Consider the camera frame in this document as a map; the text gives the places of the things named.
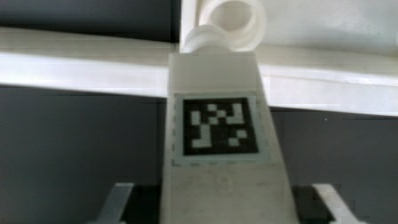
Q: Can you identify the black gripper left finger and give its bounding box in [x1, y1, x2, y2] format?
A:
[87, 182, 161, 224]

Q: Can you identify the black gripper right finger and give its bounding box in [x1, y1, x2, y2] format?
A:
[291, 183, 364, 224]

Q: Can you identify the white table leg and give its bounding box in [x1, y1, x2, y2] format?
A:
[158, 24, 302, 224]

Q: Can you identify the white square tabletop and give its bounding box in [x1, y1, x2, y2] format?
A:
[0, 0, 398, 117]

